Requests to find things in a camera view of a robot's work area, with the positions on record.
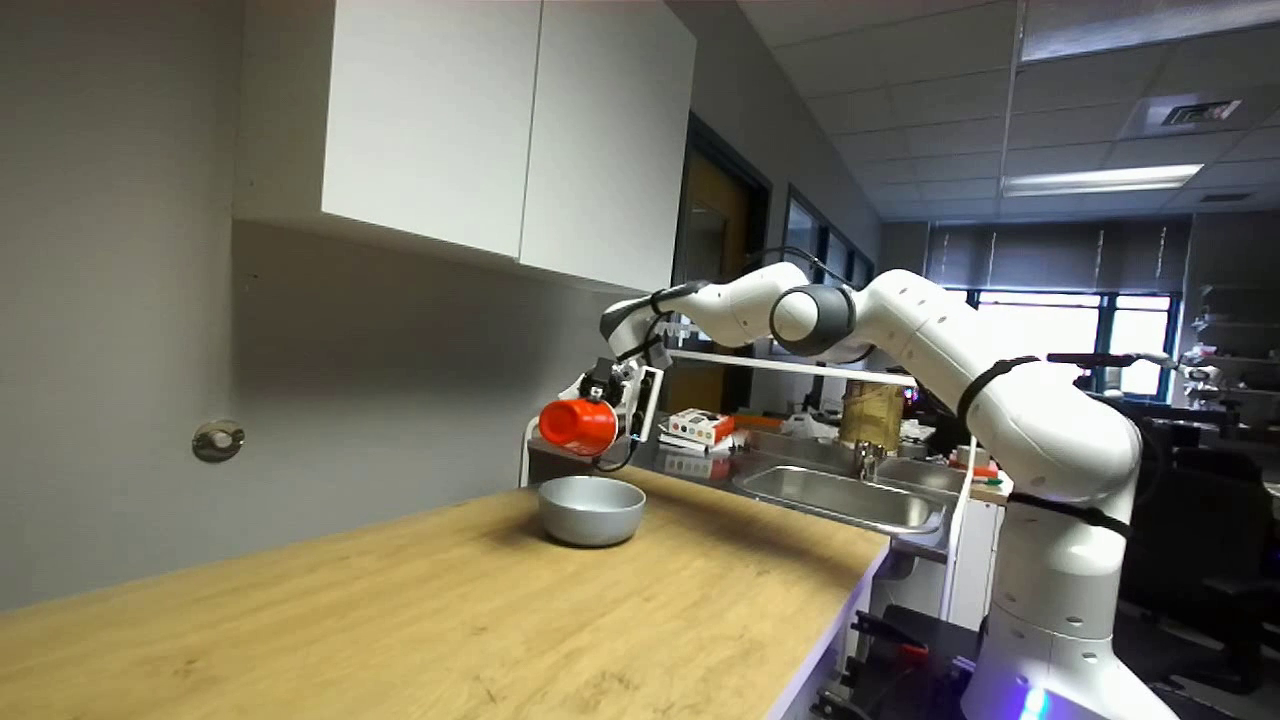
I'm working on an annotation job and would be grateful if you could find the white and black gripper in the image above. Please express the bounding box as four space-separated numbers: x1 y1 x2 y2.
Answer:
577 357 674 477

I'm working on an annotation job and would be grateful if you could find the orange plastic cup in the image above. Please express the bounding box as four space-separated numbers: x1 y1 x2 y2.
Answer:
538 394 624 459

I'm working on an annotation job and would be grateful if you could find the grey-white bowl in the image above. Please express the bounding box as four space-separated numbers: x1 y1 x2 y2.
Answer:
538 474 652 551

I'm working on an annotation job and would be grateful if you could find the red and white box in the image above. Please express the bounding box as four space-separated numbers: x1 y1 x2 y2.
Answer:
661 403 746 464

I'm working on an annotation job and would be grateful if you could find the dark framed glass panel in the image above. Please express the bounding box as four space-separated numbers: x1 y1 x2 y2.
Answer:
674 117 776 418

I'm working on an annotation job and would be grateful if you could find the stainless steel sink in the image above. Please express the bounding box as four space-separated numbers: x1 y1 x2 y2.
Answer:
726 456 952 541

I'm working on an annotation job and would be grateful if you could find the tan cylindrical container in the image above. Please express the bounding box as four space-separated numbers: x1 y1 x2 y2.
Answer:
839 379 910 459

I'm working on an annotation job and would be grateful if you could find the black clamp with orange part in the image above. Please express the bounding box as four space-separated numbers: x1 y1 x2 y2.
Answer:
824 604 984 720

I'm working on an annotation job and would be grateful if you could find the window with blinds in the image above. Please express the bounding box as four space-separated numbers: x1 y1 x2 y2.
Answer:
934 221 1187 400

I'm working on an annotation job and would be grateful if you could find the long ceiling light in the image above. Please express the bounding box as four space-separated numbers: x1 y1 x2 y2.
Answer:
996 161 1208 203

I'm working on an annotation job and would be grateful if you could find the ceiling air vent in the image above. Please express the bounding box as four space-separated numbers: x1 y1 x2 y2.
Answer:
1124 94 1254 140

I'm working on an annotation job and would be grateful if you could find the white dish rack frame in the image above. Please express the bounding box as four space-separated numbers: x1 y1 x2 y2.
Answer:
661 346 984 634

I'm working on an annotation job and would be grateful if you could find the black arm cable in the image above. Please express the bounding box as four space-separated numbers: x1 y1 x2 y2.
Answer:
952 349 1138 541

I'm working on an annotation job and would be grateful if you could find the round metal wall knob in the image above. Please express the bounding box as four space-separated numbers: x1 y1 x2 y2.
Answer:
189 420 249 467

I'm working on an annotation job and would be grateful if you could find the white wall cabinet body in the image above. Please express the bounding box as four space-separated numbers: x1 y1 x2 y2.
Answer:
235 0 336 229

